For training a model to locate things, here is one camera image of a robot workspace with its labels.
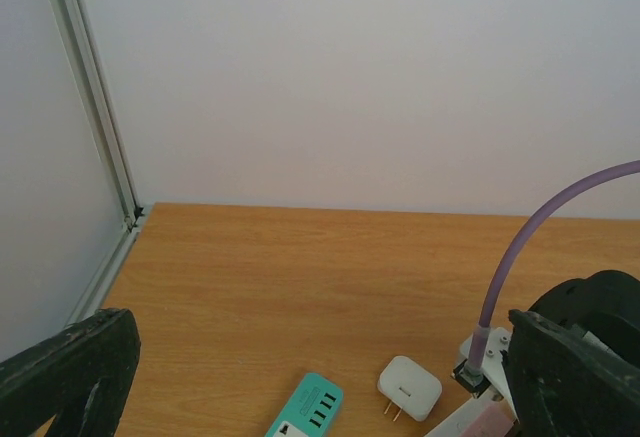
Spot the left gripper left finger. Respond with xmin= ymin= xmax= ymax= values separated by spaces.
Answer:
xmin=1 ymin=308 xmax=141 ymax=436

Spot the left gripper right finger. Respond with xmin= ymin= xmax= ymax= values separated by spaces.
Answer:
xmin=503 ymin=309 xmax=639 ymax=436

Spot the pink cube socket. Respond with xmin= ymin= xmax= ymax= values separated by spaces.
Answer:
xmin=461 ymin=403 xmax=516 ymax=437

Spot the small white square charger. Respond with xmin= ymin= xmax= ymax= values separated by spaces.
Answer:
xmin=377 ymin=355 xmax=443 ymax=422

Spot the long white power strip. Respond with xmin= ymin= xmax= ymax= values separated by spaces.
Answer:
xmin=425 ymin=398 xmax=489 ymax=437

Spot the teal power strip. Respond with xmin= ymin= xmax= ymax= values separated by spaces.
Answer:
xmin=265 ymin=372 xmax=344 ymax=437

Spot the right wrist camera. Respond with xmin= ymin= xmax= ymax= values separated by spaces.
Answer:
xmin=452 ymin=327 xmax=515 ymax=413

